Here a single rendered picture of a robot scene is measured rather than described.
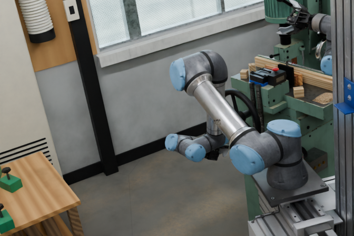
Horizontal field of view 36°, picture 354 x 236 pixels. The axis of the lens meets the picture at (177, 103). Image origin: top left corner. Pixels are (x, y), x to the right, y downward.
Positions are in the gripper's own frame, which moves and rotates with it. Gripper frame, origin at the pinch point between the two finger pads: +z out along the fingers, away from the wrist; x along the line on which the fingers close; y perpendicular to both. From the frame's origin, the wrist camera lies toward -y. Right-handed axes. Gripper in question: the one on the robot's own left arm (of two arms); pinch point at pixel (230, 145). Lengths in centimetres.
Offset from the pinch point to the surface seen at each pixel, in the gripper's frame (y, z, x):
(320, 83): -39, 25, 20
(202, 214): 56, 39, -49
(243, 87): -26.5, 11.6, -15.7
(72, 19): -35, -38, -126
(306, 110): -26.2, 14.4, 25.7
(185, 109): 9, 67, -133
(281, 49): -49, 13, 1
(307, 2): -73, 16, 6
